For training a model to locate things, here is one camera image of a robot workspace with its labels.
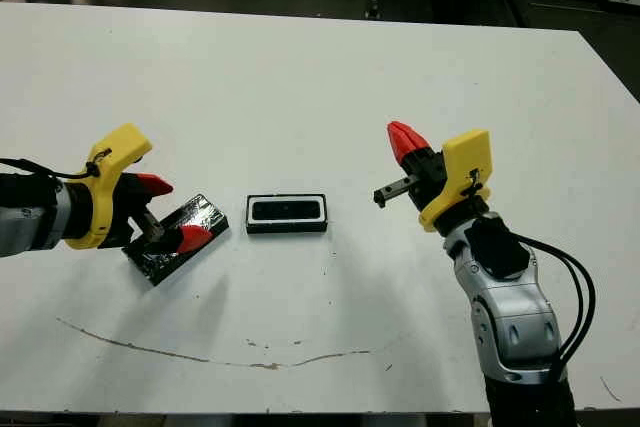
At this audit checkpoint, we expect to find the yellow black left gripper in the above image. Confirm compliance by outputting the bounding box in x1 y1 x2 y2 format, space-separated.
64 122 214 255

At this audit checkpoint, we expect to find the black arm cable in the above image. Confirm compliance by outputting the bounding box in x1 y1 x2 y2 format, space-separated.
0 156 99 181
519 236 598 379

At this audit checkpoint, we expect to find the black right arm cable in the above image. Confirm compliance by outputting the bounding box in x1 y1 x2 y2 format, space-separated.
519 236 598 379

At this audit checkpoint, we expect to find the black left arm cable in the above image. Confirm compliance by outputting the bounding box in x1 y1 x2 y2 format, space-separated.
0 156 99 181

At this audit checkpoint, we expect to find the glossy black box lid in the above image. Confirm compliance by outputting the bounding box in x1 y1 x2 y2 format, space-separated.
122 193 231 287

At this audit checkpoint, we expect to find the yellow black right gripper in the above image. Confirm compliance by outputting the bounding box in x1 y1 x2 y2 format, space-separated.
373 120 494 234

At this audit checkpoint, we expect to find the black box with white liner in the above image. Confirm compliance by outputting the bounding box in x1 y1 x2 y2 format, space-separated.
244 193 328 235

